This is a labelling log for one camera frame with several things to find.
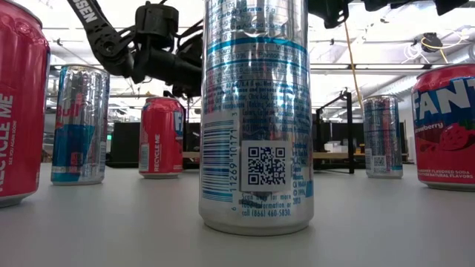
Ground silver blue energy drink can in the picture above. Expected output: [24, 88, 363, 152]
[198, 0, 316, 237]
[50, 63, 111, 186]

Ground long ceiling light strip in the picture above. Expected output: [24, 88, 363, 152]
[50, 62, 452, 72]

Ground yellow cable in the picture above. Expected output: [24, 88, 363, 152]
[343, 22, 364, 108]

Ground black ceiling cable reel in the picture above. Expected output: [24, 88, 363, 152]
[402, 29, 472, 65]

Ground black partition panel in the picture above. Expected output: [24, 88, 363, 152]
[110, 121, 142, 164]
[319, 121, 408, 164]

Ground red soda can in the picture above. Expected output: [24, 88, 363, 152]
[0, 0, 51, 208]
[410, 63, 475, 193]
[138, 96, 186, 179]

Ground silver slim beverage can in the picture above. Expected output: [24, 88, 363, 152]
[362, 93, 404, 179]

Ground white boxes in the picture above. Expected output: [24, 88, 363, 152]
[324, 139, 350, 154]

